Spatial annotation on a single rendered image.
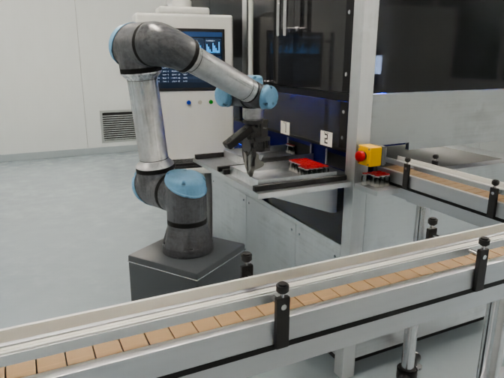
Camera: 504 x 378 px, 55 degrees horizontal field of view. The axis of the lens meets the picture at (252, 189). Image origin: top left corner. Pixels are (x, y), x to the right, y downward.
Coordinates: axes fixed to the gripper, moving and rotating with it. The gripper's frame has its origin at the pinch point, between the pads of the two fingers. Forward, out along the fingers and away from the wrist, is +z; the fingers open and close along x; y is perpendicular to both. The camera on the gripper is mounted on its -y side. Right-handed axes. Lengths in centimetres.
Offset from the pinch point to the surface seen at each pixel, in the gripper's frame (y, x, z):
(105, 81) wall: 39, 543, 5
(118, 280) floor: -33, 123, 94
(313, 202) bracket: 26.2, -3.5, 14.6
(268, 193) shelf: 1.8, -11.8, 4.7
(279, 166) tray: 23.2, 18.7, 4.3
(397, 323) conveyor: -15, -95, 4
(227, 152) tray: 12, 49, 3
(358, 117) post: 38.9, -12.7, -19.3
